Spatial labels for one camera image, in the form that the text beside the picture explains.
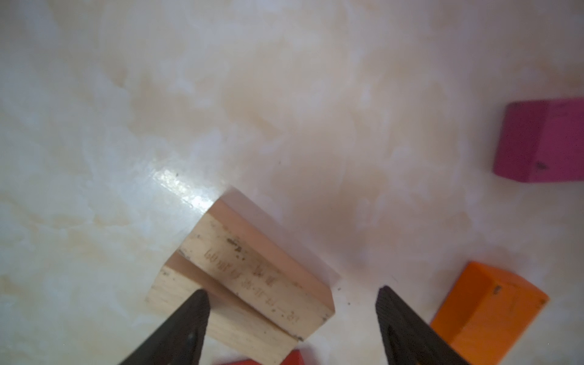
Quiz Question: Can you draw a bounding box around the natural wood block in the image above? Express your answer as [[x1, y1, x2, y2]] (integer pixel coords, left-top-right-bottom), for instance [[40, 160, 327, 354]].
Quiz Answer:
[[146, 252, 298, 364], [178, 200, 335, 340]]

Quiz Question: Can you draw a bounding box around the red block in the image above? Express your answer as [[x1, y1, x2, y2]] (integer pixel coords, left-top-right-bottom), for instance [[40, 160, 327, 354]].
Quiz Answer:
[[223, 348, 306, 365]]

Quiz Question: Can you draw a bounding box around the magenta block far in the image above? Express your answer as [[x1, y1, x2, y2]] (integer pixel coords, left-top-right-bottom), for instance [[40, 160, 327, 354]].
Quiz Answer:
[[493, 97, 583, 183]]

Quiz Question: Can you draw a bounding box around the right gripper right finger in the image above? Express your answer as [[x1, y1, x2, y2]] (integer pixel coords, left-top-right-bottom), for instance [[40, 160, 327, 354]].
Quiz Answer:
[[375, 286, 468, 365]]

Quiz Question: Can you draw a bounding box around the orange block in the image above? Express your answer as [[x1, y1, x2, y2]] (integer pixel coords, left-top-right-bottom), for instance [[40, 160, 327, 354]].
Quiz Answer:
[[430, 262, 549, 364]]

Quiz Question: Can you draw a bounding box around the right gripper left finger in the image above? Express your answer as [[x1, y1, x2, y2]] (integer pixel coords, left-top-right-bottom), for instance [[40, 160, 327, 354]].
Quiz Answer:
[[121, 289, 211, 365]]

